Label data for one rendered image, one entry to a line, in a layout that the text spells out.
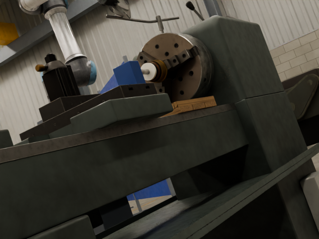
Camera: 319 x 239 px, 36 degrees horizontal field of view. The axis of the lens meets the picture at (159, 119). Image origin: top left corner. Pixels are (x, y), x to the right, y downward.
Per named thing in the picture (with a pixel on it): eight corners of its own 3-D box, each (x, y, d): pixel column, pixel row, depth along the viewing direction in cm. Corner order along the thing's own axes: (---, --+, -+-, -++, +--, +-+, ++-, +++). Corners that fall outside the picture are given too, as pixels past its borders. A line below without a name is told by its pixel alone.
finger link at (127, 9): (123, 17, 192) (110, 1, 195) (131, 18, 198) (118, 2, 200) (127, 11, 191) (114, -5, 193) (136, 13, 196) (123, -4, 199)
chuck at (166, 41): (156, 114, 217) (138, 46, 218) (219, 96, 201) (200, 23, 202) (145, 116, 209) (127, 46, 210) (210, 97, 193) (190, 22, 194)
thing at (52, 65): (55, 76, 162) (52, 68, 162) (72, 67, 158) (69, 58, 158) (38, 77, 155) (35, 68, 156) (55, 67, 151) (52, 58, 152)
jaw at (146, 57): (162, 72, 206) (141, 59, 211) (167, 61, 205) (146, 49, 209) (149, 73, 197) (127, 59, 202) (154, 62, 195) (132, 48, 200)
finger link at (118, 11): (118, 22, 194) (105, 6, 196) (126, 23, 199) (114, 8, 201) (123, 17, 192) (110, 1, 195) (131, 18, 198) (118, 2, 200)
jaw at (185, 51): (173, 61, 203) (195, 46, 197) (179, 72, 202) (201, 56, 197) (160, 61, 194) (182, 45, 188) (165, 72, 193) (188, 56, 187)
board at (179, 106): (144, 134, 205) (140, 125, 205) (217, 105, 186) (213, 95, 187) (100, 145, 179) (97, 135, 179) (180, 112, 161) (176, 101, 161)
